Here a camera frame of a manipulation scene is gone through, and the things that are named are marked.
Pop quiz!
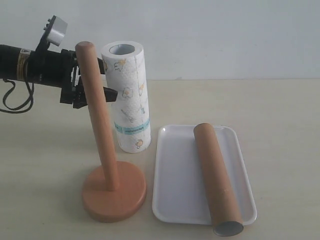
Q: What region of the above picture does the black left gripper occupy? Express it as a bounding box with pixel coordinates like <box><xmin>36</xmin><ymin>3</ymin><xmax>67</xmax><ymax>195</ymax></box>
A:
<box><xmin>26</xmin><ymin>49</ymin><xmax>118</xmax><ymax>109</ymax></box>

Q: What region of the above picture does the printed white paper towel roll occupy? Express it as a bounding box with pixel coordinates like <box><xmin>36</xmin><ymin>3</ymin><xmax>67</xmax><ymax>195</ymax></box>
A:
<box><xmin>101</xmin><ymin>41</ymin><xmax>151</xmax><ymax>153</ymax></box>

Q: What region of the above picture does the brown cardboard tube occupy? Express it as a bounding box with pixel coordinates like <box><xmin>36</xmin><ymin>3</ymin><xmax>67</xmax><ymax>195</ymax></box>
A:
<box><xmin>193</xmin><ymin>123</ymin><xmax>244</xmax><ymax>237</ymax></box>

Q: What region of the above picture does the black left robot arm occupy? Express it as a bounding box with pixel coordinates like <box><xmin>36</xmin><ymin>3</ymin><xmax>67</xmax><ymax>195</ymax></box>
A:
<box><xmin>0</xmin><ymin>44</ymin><xmax>87</xmax><ymax>109</ymax></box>

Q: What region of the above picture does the wooden paper towel holder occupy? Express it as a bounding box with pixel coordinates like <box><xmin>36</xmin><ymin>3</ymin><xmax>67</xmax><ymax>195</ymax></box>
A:
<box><xmin>75</xmin><ymin>41</ymin><xmax>147</xmax><ymax>223</ymax></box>

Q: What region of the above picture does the white plastic tray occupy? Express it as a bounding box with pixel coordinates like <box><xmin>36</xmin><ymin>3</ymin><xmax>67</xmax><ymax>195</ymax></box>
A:
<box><xmin>152</xmin><ymin>124</ymin><xmax>257</xmax><ymax>226</ymax></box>

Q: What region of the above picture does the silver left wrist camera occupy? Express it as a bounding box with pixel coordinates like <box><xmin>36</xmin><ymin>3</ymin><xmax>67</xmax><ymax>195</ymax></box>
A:
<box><xmin>43</xmin><ymin>15</ymin><xmax>68</xmax><ymax>47</ymax></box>

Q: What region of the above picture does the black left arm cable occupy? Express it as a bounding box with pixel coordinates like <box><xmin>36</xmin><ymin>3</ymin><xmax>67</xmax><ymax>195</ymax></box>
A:
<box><xmin>0</xmin><ymin>77</ymin><xmax>35</xmax><ymax>113</ymax></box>

